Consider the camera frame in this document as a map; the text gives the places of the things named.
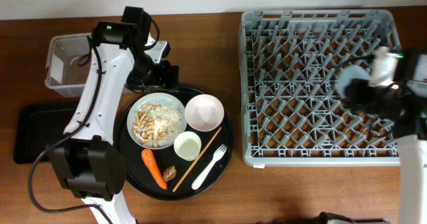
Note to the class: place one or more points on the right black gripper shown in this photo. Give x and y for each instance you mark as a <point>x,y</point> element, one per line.
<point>357,92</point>

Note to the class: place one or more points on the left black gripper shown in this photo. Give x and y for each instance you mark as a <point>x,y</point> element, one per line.
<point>167,79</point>

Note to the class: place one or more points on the grey plate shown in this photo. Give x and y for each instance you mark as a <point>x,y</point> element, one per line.
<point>156,98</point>

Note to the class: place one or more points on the blue cup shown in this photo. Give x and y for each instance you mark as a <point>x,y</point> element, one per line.
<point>346,77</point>

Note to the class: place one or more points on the rice and peanut shell scraps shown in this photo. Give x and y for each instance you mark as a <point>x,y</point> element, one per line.
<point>156,125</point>

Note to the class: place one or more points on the pink bowl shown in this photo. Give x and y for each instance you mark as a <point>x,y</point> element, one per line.
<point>204,112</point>

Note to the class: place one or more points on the white paper cup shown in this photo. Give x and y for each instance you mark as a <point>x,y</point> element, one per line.
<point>187,145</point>

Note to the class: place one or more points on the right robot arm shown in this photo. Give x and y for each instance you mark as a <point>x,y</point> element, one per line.
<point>410,132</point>

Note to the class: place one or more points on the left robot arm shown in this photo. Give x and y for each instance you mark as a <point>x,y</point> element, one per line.
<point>85,161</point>

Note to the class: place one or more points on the grey dishwasher rack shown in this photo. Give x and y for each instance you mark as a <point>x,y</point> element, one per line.
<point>291,113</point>

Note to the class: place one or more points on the round black tray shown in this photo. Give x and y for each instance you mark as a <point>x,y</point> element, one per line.
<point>139,177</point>

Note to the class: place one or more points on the clear plastic bin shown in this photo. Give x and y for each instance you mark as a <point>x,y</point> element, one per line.
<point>72,64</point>

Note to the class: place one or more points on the orange carrot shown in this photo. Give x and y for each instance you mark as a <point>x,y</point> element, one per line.
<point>150,162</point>

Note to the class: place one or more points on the brown walnut lump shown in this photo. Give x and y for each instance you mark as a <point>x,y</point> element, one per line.
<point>169,173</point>

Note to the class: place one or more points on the white plastic fork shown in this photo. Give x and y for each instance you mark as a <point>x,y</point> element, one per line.
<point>217,155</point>

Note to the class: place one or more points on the wooden chopstick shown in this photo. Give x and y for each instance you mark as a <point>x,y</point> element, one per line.
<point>196,160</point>

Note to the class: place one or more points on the black rectangular tray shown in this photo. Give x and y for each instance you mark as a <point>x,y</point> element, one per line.
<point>39,126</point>

